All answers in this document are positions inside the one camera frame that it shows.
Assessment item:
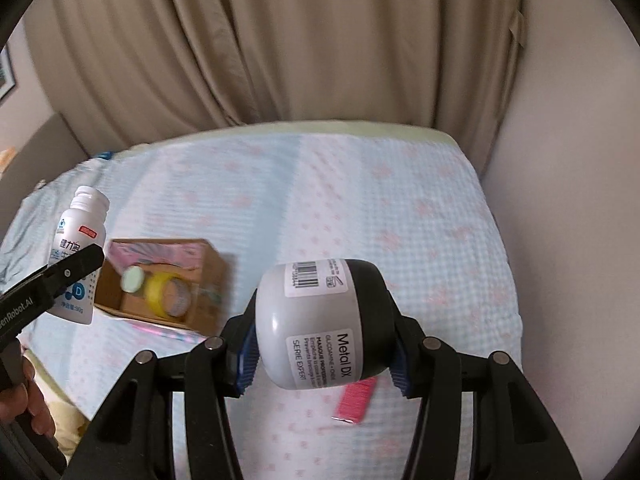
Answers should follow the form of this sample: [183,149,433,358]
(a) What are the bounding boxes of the white bottle blue label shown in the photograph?
[49,185,110,325]

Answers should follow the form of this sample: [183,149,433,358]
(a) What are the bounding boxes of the grey black cosmetic jar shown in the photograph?
[255,258,397,390]

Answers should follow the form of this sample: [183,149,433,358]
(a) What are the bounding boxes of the left hand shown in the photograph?
[0,356,55,438]

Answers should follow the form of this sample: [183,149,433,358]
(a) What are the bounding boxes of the jar with mint lid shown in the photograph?
[120,266,146,295]

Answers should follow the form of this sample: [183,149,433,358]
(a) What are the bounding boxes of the yellow tape roll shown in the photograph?
[143,272,192,320]

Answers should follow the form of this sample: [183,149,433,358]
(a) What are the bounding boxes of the cardboard box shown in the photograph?
[94,238,230,336]

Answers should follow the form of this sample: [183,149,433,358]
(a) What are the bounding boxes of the small red box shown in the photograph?
[332,377,378,425]

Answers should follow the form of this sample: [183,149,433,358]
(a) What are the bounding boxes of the beige curtain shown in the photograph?
[24,0,524,170]

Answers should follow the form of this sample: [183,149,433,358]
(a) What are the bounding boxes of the blue white floral bedspread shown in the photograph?
[1,125,523,479]

